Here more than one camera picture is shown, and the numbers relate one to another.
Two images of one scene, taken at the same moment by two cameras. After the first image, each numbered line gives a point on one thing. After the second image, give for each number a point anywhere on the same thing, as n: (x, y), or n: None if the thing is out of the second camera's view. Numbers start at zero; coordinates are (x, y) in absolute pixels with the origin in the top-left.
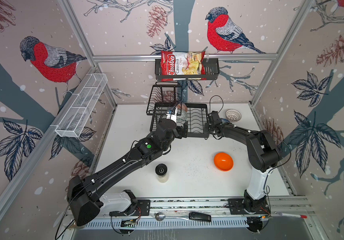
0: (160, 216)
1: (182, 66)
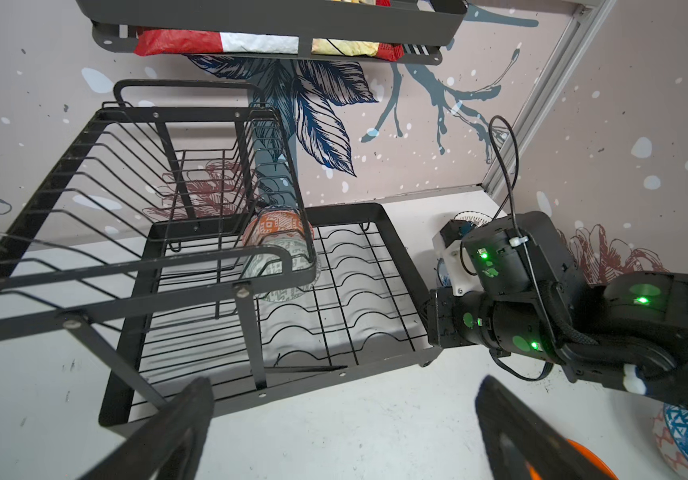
0: None
1: (166, 42)
